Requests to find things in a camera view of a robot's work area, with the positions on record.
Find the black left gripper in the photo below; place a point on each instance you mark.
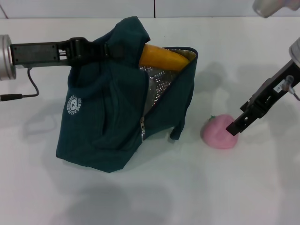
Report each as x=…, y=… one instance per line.
x=35, y=54

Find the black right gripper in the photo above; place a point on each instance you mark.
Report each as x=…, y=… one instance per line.
x=281, y=82

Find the yellow toy banana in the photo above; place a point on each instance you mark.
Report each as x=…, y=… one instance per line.
x=164, y=58

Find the dark teal insulated lunch bag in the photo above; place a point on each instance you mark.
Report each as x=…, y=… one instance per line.
x=105, y=122

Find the pink toy peach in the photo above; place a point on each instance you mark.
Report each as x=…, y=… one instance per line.
x=216, y=134

